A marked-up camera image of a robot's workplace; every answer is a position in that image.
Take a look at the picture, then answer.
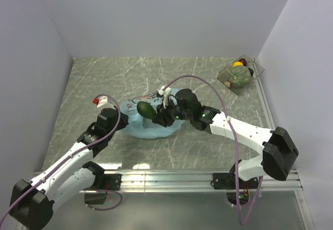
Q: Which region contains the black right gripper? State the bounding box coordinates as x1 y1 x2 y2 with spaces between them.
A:
152 97 193 127

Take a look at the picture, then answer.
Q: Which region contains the dark green avocado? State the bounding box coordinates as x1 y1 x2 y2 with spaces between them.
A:
136 101 157 120

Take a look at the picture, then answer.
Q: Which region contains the light blue printed plastic bag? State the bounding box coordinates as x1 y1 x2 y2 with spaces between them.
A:
120 91 185 139

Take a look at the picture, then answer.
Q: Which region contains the green melon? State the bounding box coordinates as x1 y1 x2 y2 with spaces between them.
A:
228 66 251 88

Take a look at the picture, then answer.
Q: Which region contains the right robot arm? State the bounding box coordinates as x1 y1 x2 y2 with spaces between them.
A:
153 87 299 188

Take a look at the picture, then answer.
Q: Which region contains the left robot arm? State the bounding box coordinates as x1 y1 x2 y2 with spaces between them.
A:
8 108 128 229

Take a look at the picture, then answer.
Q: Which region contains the yellow pear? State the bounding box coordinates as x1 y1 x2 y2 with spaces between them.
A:
233 61 243 67

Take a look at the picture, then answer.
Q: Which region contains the dark red plum back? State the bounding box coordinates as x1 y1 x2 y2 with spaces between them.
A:
239 58 247 66

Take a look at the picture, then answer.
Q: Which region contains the dark purple plum front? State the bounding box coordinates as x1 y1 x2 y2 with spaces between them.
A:
249 68 254 76

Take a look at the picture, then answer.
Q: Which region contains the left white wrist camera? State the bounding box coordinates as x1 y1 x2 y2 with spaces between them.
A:
93 96 112 109

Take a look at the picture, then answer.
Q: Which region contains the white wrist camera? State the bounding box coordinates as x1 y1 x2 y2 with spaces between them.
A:
93 96 112 109
157 85 172 109

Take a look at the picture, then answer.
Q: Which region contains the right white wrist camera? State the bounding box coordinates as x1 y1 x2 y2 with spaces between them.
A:
157 85 172 109

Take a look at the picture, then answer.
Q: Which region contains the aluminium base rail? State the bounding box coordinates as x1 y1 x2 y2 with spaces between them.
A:
31 169 304 194

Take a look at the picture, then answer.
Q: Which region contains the aluminium side rail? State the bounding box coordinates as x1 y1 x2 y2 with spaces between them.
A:
251 58 288 171

